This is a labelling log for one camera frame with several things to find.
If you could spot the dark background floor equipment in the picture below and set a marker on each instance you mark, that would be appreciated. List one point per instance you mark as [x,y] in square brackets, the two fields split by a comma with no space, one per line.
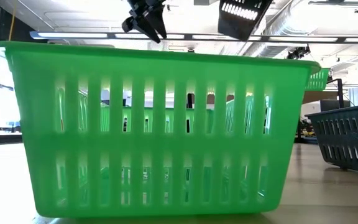
[303,137]

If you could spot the grey background cabinet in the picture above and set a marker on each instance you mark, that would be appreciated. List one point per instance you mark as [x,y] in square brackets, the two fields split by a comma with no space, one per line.
[331,105]

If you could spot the long ceiling light fixture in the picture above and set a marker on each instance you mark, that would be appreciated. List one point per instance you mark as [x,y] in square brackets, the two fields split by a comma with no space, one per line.
[73,35]

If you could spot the green slotted plastic basket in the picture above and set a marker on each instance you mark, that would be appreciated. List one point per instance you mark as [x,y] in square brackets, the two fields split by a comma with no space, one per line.
[154,143]
[317,81]

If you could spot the black slotted plastic basket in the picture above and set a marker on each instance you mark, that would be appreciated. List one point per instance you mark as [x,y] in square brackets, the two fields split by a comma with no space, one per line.
[238,28]
[350,137]

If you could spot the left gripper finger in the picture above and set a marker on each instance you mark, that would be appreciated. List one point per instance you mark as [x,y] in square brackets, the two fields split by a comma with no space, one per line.
[158,21]
[143,26]

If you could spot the black ceiling-mounted device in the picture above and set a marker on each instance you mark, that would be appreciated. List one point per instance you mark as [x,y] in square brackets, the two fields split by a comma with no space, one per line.
[298,53]

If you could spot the black ceiling track light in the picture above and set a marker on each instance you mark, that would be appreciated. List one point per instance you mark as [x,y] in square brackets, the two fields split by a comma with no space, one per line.
[334,2]

